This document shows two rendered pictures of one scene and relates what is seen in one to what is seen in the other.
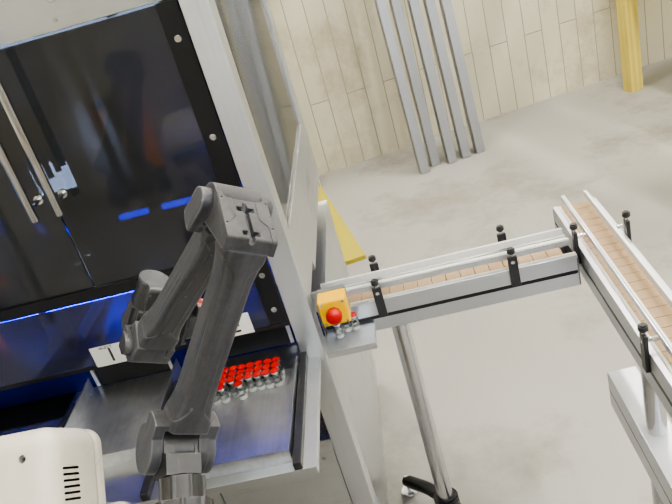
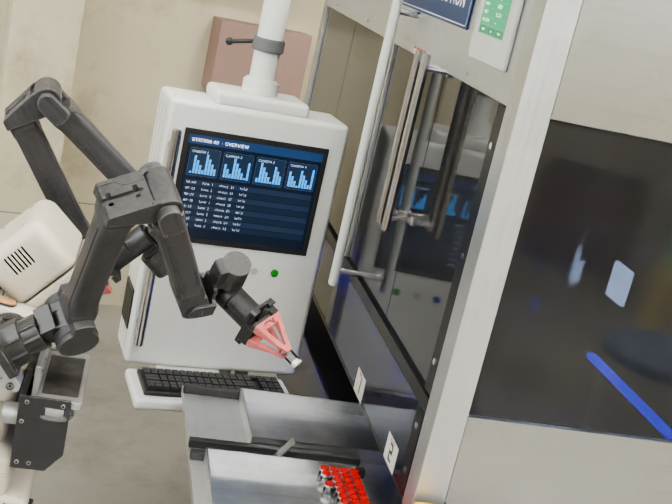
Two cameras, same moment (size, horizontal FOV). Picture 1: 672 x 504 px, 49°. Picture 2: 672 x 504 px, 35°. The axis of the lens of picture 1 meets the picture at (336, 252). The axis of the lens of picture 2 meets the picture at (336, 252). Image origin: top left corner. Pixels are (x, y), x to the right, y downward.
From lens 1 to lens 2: 1.73 m
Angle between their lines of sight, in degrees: 65
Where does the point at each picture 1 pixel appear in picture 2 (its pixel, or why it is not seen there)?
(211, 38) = (499, 162)
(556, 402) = not seen: outside the picture
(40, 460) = (20, 230)
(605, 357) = not seen: outside the picture
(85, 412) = (328, 413)
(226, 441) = (255, 488)
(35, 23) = (462, 68)
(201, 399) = (69, 292)
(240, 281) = (95, 226)
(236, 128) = (470, 263)
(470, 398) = not seen: outside the picture
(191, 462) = (46, 323)
